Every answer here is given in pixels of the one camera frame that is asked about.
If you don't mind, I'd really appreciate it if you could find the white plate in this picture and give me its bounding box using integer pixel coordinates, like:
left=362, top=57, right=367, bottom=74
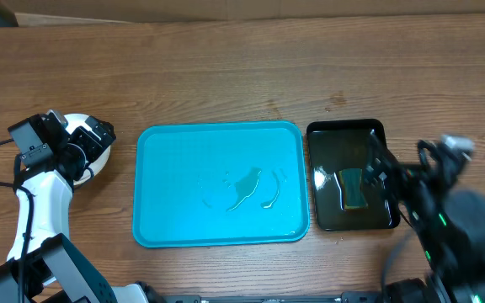
left=65, top=114, right=111, bottom=189

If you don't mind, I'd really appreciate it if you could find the green yellow sponge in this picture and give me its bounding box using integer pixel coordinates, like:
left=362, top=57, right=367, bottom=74
left=338, top=168, right=368, bottom=210

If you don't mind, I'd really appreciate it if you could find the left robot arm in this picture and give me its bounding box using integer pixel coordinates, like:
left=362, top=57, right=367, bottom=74
left=0, top=111, right=116, bottom=302

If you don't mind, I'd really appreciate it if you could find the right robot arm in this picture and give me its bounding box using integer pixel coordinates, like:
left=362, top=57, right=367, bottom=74
left=363, top=134, right=485, bottom=302

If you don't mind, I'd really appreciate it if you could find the black water tray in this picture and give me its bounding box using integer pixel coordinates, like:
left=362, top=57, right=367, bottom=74
left=306, top=119, right=400, bottom=231

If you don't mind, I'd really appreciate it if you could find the teal plastic tray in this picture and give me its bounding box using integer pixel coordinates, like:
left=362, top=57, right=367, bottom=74
left=132, top=120, right=310, bottom=248

